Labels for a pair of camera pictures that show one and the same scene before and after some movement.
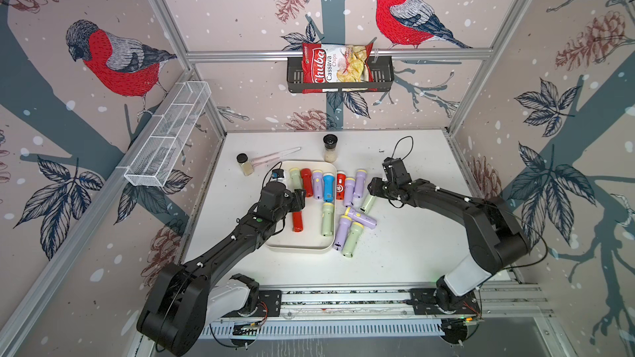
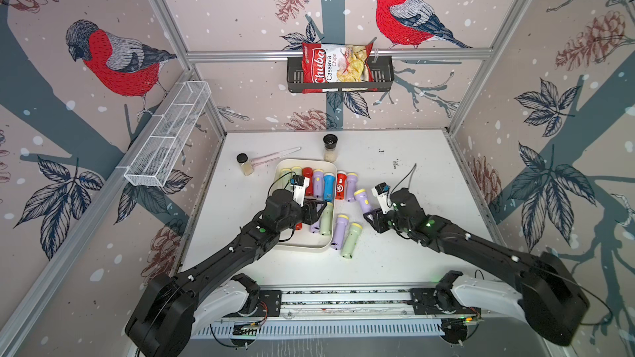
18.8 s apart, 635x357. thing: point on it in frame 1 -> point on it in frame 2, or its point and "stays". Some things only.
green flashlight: x=295 y=179 stays
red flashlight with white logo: x=341 y=185 stays
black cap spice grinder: x=330 y=141 stays
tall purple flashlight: x=360 y=183 -> x=315 y=227
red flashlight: x=306 y=175 stays
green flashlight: x=352 y=240 stays
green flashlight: x=327 y=219 stays
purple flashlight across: x=365 y=220 -> x=363 y=201
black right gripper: x=373 y=186 -> x=377 y=220
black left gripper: x=298 y=200 -> x=310 y=210
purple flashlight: x=317 y=184 stays
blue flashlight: x=328 y=187 stays
